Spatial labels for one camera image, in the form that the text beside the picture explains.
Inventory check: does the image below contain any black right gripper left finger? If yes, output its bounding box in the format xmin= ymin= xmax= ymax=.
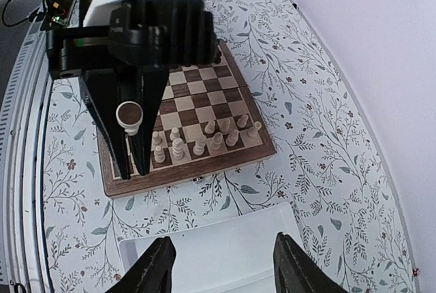
xmin=108 ymin=236 xmax=176 ymax=293

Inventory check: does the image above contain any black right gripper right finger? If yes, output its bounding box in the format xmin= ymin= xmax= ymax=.
xmin=274 ymin=232 xmax=346 ymax=293

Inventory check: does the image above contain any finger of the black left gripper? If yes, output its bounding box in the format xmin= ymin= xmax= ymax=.
xmin=81 ymin=70 xmax=132 ymax=180
xmin=131 ymin=66 xmax=169 ymax=174

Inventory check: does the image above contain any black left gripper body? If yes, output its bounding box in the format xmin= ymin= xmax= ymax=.
xmin=46 ymin=26 xmax=136 ymax=78

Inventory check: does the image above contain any cream chess pawn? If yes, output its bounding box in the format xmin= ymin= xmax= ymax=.
xmin=115 ymin=101 xmax=143 ymax=136
xmin=154 ymin=145 xmax=166 ymax=164
xmin=172 ymin=138 xmax=185 ymax=161

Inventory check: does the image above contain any cream chess piece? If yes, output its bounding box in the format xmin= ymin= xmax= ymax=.
xmin=209 ymin=132 xmax=223 ymax=151
xmin=225 ymin=129 xmax=240 ymax=147
xmin=152 ymin=131 xmax=162 ymax=147
xmin=247 ymin=121 xmax=262 ymax=138

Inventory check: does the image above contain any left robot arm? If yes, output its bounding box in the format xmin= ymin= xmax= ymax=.
xmin=46 ymin=0 xmax=221 ymax=180

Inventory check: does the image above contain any wooden chess board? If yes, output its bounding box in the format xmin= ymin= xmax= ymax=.
xmin=97 ymin=41 xmax=276 ymax=198

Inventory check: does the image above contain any white three-compartment plastic tray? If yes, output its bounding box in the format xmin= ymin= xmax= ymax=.
xmin=119 ymin=202 xmax=302 ymax=292

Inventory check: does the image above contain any floral patterned table mat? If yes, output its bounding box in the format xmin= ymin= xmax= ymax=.
xmin=42 ymin=0 xmax=418 ymax=292

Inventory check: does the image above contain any front aluminium rail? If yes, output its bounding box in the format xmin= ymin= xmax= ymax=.
xmin=1 ymin=16 xmax=87 ymax=292

